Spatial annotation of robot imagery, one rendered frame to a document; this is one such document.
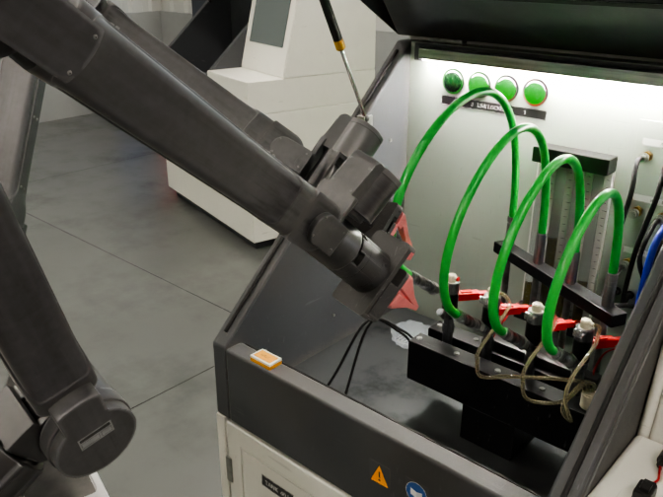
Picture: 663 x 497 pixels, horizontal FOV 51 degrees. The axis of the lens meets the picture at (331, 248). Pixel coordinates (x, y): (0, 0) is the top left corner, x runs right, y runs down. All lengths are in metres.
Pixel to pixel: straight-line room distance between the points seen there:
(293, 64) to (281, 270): 2.69
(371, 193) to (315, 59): 3.28
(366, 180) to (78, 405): 0.36
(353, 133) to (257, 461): 0.69
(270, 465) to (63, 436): 0.76
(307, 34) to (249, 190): 3.38
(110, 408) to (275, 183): 0.24
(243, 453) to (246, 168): 0.88
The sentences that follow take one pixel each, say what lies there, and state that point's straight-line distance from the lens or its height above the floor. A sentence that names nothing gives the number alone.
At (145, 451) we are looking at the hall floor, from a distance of 2.65.
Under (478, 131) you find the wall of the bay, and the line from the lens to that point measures 1.47.
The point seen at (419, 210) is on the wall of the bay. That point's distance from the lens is 1.59.
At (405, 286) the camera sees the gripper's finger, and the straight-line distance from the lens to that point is 0.84.
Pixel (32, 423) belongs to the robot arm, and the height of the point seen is 1.26.
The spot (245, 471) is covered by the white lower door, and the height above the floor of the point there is 0.69.
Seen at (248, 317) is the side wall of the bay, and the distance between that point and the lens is 1.33.
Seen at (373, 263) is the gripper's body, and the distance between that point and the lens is 0.80.
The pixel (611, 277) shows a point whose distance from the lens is 1.18.
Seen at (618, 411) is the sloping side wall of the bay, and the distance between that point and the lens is 1.02.
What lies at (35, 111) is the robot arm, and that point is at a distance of 1.10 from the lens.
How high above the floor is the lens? 1.62
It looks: 23 degrees down
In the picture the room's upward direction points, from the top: straight up
